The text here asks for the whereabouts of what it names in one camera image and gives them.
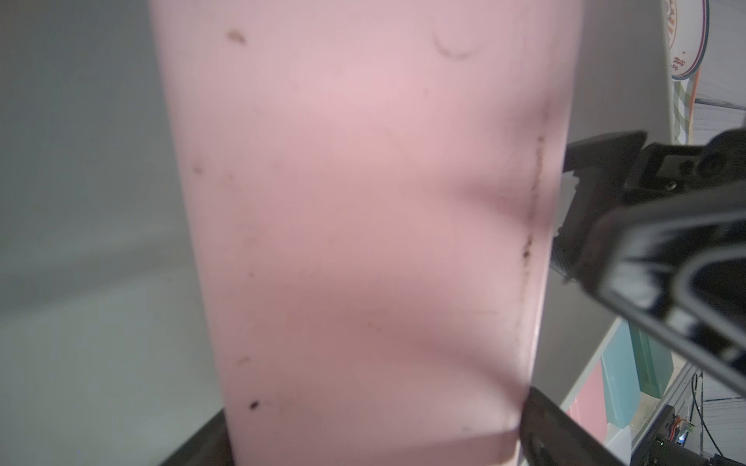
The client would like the green checkered cloth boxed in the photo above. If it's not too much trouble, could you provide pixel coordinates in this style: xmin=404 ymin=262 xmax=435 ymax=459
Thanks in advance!
xmin=671 ymin=74 xmax=699 ymax=145

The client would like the orange patterned plate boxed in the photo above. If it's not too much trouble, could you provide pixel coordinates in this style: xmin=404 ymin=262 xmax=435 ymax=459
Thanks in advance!
xmin=664 ymin=0 xmax=710 ymax=81

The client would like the teal pencil case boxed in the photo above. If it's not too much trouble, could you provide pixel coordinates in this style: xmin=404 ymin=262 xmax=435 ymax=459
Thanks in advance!
xmin=601 ymin=322 xmax=641 ymax=428

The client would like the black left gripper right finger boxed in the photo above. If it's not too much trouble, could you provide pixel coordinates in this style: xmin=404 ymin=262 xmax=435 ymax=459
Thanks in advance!
xmin=520 ymin=386 xmax=623 ymax=466

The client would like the translucent pink pencil case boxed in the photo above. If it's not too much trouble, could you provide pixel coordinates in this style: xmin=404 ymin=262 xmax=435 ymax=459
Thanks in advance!
xmin=566 ymin=361 xmax=608 ymax=444

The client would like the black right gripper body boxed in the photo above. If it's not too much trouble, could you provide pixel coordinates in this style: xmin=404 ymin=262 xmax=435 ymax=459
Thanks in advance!
xmin=626 ymin=128 xmax=745 ymax=204

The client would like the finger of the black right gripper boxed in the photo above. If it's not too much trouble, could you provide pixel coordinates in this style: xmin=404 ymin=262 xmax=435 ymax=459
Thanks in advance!
xmin=550 ymin=131 xmax=647 ymax=280
xmin=576 ymin=182 xmax=745 ymax=394

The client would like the grey plastic storage box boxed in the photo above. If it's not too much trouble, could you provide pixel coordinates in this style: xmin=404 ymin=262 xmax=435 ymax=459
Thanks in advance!
xmin=1 ymin=1 xmax=671 ymax=465

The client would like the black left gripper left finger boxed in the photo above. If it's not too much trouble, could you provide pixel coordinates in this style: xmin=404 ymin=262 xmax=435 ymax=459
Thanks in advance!
xmin=161 ymin=411 xmax=235 ymax=466

